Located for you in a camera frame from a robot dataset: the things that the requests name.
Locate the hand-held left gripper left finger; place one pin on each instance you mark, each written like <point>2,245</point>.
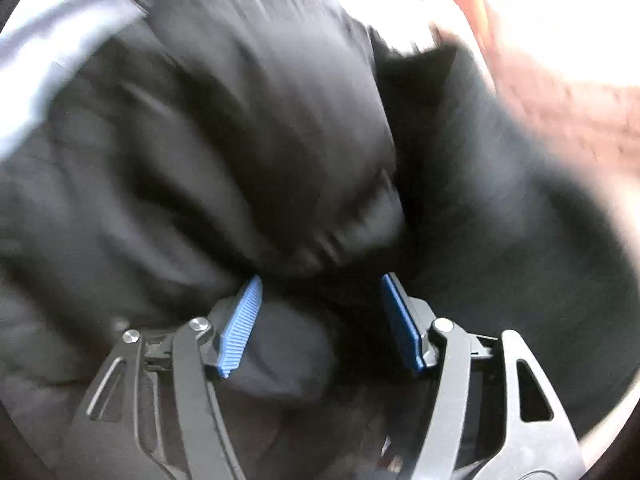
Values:
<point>240,329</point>

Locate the light blue cloth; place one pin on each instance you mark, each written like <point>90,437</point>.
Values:
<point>45,45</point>

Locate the reddish brown blanket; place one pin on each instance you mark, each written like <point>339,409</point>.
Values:
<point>560,105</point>

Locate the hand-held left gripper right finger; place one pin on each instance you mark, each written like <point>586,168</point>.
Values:
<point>400,320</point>

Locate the black jacket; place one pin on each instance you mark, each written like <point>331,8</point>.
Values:
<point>280,150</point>

